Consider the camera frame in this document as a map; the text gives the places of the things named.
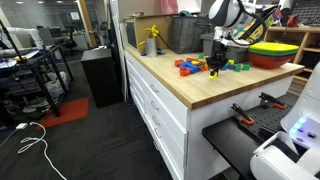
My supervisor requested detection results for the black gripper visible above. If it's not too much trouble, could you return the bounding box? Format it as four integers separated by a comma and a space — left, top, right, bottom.
206, 40, 228, 74

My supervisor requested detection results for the small yellow block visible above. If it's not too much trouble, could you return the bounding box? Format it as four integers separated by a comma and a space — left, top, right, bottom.
209, 72, 218, 79

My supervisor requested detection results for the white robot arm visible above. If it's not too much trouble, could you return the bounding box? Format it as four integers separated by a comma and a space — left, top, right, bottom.
206, 0, 267, 77

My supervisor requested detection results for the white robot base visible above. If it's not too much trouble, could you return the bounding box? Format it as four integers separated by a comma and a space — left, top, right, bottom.
250, 63, 320, 180

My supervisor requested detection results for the green rectangular block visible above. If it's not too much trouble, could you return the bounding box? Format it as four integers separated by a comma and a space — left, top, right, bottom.
234, 64, 241, 72

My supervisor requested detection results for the green cube block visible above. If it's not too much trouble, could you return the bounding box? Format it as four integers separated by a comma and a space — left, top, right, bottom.
242, 64, 251, 71

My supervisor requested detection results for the red arch block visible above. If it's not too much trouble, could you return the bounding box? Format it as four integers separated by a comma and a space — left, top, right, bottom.
180, 67, 191, 77

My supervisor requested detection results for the green plastic bowl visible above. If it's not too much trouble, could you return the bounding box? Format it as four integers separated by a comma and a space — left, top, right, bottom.
248, 49, 298, 56

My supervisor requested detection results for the dark grey fabric basket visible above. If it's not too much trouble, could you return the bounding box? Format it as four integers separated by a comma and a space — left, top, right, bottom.
169, 16, 212, 54

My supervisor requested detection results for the red plastic bowl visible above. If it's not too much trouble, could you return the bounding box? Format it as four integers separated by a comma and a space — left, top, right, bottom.
248, 53, 294, 69

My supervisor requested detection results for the white drawer cabinet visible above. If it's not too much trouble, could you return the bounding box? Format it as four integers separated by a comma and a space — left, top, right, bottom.
125, 47, 299, 180

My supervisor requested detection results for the yellow plastic bowl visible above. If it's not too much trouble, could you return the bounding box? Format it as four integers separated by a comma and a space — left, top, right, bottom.
248, 42, 299, 52

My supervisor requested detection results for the right black orange clamp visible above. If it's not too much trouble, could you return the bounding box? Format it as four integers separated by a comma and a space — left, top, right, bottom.
259, 92, 286, 110

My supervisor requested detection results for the black orange clamp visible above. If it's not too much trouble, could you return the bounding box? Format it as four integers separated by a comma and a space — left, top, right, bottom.
259, 92, 286, 110
231, 103, 254, 125

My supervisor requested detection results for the left black orange clamp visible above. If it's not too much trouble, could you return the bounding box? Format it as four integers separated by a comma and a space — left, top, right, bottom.
231, 103, 254, 125

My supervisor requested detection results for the silver metal cup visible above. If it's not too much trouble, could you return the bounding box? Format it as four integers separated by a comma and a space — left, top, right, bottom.
146, 38, 157, 57

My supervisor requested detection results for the wooden blocks cardboard box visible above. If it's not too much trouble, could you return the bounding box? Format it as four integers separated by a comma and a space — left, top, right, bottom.
233, 6, 282, 43

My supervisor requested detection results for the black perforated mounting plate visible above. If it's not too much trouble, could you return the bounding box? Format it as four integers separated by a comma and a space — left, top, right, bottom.
240, 105, 293, 141

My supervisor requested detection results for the brown cardboard box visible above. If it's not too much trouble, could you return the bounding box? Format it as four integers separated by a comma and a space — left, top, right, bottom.
125, 14, 174, 52

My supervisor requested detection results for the wooden shelf unit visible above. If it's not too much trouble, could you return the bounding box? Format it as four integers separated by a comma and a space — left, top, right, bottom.
264, 26, 320, 85

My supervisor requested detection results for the black floor cabinet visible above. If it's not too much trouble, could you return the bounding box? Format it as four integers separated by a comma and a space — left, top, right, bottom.
81, 49, 123, 108

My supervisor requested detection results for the red floor mat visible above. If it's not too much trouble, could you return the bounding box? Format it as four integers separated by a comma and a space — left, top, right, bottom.
39, 97, 89, 128

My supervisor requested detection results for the black metal cart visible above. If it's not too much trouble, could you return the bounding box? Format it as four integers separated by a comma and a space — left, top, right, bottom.
0, 19, 75, 121

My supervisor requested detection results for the yellow handled tool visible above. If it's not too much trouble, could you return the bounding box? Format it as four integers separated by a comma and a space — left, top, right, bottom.
138, 25, 168, 51

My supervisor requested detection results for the white power cable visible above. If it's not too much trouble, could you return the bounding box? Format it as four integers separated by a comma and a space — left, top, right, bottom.
0, 121, 68, 180

